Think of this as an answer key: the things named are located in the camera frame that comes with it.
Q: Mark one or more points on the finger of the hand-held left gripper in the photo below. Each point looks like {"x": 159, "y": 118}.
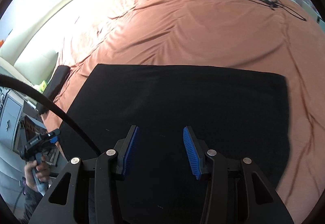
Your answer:
{"x": 54, "y": 133}
{"x": 53, "y": 140}

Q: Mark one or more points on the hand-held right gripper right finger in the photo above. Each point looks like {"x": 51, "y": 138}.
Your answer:
{"x": 193, "y": 153}

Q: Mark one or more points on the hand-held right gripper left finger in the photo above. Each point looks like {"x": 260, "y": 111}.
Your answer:
{"x": 130, "y": 153}

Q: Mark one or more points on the black pants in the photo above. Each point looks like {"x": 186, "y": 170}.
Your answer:
{"x": 177, "y": 97}
{"x": 59, "y": 76}

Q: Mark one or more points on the person's left forearm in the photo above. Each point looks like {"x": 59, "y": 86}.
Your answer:
{"x": 33, "y": 203}

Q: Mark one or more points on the folded black pants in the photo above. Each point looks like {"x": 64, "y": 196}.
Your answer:
{"x": 59, "y": 76}

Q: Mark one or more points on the person's left hand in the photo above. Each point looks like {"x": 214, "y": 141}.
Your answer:
{"x": 29, "y": 172}

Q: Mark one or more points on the grey nightstand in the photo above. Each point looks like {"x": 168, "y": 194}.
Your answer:
{"x": 11, "y": 117}

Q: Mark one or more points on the green tissue pack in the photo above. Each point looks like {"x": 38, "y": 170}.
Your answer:
{"x": 43, "y": 85}

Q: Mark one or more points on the orange blanket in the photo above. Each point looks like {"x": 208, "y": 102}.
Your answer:
{"x": 193, "y": 31}

